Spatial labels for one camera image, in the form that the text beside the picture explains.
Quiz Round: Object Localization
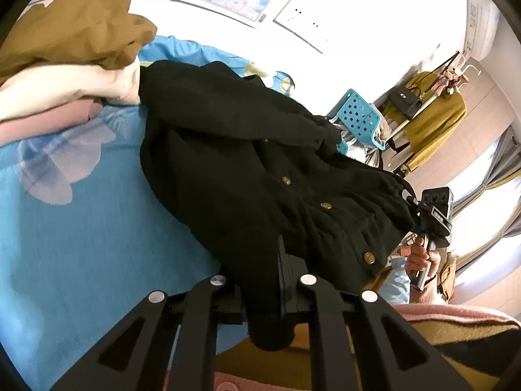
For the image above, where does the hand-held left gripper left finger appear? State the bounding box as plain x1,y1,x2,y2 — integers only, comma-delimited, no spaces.
51,275,249,391

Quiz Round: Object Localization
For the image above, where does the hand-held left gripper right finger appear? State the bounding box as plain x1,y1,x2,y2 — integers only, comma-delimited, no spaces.
278,234,475,391

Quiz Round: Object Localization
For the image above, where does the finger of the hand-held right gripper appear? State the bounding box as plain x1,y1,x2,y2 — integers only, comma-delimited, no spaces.
404,193,428,233

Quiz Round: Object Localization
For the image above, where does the black buttoned jacket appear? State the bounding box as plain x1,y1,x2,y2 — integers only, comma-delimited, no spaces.
138,60,418,353

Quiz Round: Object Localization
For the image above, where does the person's right forearm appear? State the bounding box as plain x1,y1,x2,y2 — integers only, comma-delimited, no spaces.
408,271,444,306

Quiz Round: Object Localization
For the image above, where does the pile of pale clothes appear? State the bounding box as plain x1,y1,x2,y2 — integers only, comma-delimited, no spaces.
340,126,385,169

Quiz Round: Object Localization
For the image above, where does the person's right hand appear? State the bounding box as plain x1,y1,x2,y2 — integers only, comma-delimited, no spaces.
401,238,442,282

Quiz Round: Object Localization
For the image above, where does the tan bag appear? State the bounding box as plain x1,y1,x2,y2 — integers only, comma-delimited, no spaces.
439,253,459,303

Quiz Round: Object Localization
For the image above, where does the grey and yellow curtain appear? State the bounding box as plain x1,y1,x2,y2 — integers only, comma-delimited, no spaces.
448,126,521,278

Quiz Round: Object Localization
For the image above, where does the hanging mustard cardigan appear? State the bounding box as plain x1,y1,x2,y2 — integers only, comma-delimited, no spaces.
385,71,467,174

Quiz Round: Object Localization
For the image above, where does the pink knitted sweater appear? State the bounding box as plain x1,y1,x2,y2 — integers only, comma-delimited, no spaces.
393,302,521,335

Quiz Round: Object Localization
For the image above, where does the white coat rack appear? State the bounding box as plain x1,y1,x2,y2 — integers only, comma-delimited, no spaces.
383,51,481,147

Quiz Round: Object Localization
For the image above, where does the black handbag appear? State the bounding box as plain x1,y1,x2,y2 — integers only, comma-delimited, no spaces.
390,85,424,120

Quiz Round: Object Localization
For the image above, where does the blue flower-print bed sheet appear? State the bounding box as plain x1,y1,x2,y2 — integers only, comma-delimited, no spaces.
0,35,298,379

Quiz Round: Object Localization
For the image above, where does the pink plush toy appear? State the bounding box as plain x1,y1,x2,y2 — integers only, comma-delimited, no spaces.
431,65,465,98

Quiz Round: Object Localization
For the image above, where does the brown striped cloth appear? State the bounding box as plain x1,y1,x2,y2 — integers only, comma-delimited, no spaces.
216,318,521,391

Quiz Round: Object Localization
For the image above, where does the white air conditioner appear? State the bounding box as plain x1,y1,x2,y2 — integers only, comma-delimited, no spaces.
464,0,502,60

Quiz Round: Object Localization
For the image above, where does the folded pink garment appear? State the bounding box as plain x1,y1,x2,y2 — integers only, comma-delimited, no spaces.
0,100,104,147

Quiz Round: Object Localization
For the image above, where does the folded cream garment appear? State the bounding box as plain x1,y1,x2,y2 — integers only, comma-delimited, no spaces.
0,63,142,125

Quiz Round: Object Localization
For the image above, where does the folded mustard garment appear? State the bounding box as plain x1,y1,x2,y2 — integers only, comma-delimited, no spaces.
0,0,158,86

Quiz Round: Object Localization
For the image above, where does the white wall socket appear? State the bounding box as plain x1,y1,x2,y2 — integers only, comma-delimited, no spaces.
301,16,331,54
273,0,310,33

